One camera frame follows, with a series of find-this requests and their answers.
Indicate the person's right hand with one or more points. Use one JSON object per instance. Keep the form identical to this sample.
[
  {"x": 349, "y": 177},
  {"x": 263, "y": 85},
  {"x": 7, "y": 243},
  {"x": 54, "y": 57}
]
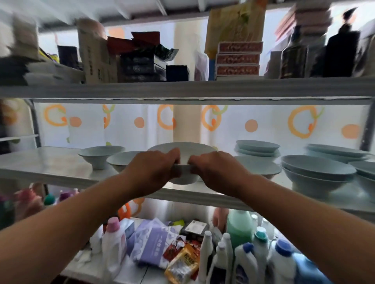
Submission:
[{"x": 222, "y": 174}]

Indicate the person's left hand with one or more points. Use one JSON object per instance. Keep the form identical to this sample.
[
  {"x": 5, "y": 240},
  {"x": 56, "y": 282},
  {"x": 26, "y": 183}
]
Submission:
[{"x": 149, "y": 172}]

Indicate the person's left fingers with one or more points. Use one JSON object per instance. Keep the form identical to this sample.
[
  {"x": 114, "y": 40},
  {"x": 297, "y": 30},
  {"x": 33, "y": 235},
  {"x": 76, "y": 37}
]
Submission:
[{"x": 172, "y": 159}]

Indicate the person's right fingers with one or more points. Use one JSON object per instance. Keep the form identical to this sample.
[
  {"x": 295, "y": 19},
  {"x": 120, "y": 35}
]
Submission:
[{"x": 197, "y": 165}]

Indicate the large pale blue bowl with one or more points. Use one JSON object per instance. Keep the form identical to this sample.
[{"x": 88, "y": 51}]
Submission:
[{"x": 184, "y": 152}]

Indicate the person's right forearm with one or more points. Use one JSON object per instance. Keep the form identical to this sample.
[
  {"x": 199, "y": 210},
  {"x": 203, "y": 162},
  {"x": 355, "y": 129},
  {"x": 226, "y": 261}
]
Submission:
[{"x": 307, "y": 228}]

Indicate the person's left forearm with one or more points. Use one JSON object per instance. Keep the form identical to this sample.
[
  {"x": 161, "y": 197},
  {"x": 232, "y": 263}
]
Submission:
[{"x": 64, "y": 225}]

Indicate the stack of pale blue plates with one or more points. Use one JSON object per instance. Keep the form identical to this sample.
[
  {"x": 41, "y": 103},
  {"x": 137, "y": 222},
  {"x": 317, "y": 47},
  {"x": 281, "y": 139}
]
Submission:
[{"x": 256, "y": 147}]

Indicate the black and white box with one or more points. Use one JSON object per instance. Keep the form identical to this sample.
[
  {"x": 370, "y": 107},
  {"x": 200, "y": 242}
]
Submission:
[{"x": 194, "y": 228}]

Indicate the white metal shelf rack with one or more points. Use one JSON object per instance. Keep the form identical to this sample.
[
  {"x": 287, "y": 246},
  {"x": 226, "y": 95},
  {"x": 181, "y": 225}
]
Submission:
[{"x": 187, "y": 89}]

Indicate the pale blue footed bowl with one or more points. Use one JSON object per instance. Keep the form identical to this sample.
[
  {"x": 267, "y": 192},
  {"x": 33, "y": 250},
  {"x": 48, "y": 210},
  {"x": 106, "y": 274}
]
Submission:
[{"x": 99, "y": 155}]

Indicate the white curtain with orange print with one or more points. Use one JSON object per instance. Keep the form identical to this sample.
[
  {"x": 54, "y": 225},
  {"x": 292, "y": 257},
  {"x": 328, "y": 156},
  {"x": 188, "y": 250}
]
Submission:
[{"x": 263, "y": 123}]

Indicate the light blue box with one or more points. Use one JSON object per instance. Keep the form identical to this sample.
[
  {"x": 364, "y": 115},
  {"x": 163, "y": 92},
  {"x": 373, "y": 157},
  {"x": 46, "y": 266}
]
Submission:
[{"x": 128, "y": 227}]

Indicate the purple tissue packet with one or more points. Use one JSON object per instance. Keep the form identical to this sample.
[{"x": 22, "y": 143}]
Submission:
[{"x": 155, "y": 242}]

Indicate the red packet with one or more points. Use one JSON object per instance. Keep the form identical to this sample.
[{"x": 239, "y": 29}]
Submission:
[{"x": 175, "y": 248}]

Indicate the dark blue box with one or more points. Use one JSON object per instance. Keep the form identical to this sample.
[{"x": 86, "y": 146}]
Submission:
[{"x": 177, "y": 73}]

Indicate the white slim bottle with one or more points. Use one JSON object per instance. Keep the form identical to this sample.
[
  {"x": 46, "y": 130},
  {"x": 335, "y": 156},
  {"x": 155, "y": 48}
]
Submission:
[
  {"x": 221, "y": 263},
  {"x": 206, "y": 257}
]

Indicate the yellow snack packet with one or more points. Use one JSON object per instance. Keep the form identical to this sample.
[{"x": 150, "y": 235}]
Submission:
[{"x": 181, "y": 264}]

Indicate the stack of dark boxes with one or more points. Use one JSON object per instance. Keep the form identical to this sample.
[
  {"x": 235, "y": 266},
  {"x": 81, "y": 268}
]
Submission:
[{"x": 140, "y": 63}]

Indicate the white bottle with teal cap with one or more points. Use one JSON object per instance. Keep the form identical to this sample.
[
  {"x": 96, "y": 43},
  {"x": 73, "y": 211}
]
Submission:
[{"x": 260, "y": 248}]

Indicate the white bottle with pink cap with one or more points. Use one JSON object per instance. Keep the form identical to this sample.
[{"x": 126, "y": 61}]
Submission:
[{"x": 113, "y": 245}]

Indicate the purple bottle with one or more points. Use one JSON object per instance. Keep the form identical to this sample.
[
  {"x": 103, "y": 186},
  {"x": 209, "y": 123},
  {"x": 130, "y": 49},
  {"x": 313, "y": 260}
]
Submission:
[{"x": 68, "y": 194}]

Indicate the white bottle with blue cap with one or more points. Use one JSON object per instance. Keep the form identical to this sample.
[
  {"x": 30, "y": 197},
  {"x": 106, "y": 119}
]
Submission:
[
  {"x": 282, "y": 266},
  {"x": 245, "y": 266}
]

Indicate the stack of pale blue bowls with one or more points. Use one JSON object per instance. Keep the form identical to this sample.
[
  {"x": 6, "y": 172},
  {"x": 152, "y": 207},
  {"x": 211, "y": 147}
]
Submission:
[{"x": 316, "y": 172}]

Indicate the brown cardboard box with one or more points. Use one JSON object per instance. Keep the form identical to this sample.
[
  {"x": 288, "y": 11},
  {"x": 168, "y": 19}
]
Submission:
[{"x": 95, "y": 58}]

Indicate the bottle with green cap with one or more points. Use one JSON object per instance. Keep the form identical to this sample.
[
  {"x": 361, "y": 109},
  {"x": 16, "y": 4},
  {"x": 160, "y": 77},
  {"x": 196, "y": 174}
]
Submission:
[{"x": 49, "y": 199}]

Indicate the stack of wide blue plates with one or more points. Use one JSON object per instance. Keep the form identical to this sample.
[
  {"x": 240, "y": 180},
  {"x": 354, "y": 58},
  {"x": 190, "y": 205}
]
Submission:
[{"x": 334, "y": 152}]

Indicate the dark glass bottle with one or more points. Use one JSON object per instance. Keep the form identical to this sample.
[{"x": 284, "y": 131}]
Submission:
[{"x": 294, "y": 58}]

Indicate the yellow paper bag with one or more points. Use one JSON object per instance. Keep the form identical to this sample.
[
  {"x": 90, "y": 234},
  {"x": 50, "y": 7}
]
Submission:
[{"x": 234, "y": 20}]

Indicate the blue detergent bottle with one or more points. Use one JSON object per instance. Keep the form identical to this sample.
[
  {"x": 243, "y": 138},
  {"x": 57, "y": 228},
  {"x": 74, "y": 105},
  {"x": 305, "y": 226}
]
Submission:
[{"x": 310, "y": 272}]

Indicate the black bottle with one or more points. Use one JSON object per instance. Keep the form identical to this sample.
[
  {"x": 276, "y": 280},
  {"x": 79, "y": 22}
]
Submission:
[{"x": 341, "y": 52}]

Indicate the stack of pink boxes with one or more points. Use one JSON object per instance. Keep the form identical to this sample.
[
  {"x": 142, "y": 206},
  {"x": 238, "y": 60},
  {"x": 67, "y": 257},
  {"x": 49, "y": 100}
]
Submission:
[{"x": 310, "y": 17}]

